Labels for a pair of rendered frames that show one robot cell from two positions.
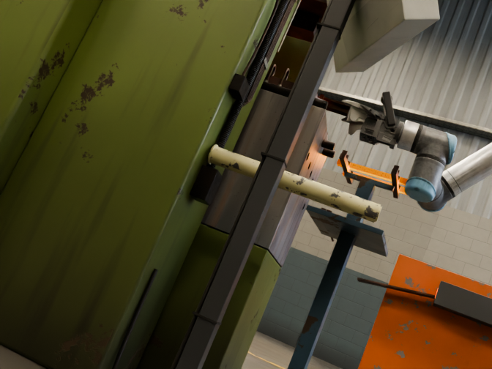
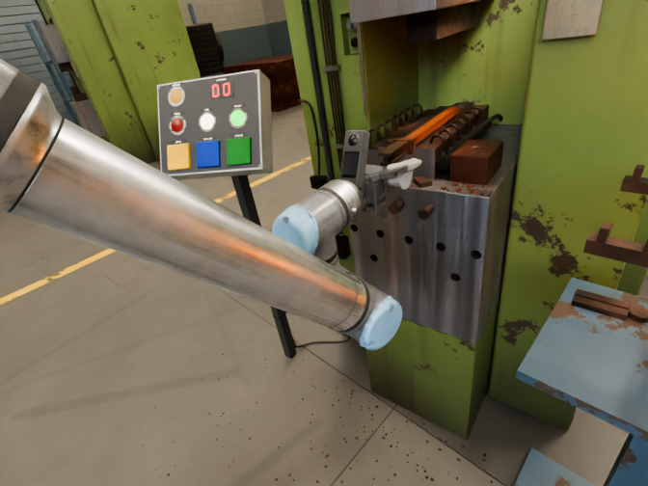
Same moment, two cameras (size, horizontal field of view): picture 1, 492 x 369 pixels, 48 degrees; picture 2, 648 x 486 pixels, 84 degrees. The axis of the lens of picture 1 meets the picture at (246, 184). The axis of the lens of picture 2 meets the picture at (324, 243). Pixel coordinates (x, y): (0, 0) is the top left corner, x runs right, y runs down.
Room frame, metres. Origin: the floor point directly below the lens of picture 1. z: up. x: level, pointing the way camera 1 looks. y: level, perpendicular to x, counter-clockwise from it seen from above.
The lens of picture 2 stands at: (1.89, -0.99, 1.28)
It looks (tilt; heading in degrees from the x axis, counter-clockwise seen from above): 31 degrees down; 117
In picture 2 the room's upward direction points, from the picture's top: 10 degrees counter-clockwise
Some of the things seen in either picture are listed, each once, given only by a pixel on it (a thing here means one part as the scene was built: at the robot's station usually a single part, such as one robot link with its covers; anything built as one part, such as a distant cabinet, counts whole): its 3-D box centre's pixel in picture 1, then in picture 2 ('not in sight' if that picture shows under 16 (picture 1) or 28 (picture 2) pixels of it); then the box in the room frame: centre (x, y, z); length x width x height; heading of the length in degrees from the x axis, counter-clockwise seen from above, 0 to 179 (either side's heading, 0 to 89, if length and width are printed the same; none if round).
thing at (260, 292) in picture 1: (165, 296); (445, 320); (1.79, 0.09, 0.23); 0.56 x 0.38 x 0.47; 75
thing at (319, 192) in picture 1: (292, 183); not in sight; (1.32, -0.10, 0.62); 0.44 x 0.05 x 0.05; 75
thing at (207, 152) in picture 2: not in sight; (208, 154); (1.14, -0.17, 1.01); 0.07 x 0.05 x 0.07; 10
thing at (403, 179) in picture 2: (353, 126); (405, 175); (1.73, -0.25, 0.97); 0.09 x 0.03 x 0.06; 39
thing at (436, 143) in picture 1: (434, 145); (310, 226); (1.61, -0.49, 0.97); 0.12 x 0.09 x 0.10; 75
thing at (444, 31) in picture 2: (276, 18); (445, 20); (1.77, 0.13, 1.24); 0.30 x 0.07 x 0.06; 75
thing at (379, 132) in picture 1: (381, 129); (360, 190); (1.65, -0.32, 0.97); 0.12 x 0.08 x 0.09; 75
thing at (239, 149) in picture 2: not in sight; (239, 151); (1.24, -0.15, 1.01); 0.07 x 0.05 x 0.07; 10
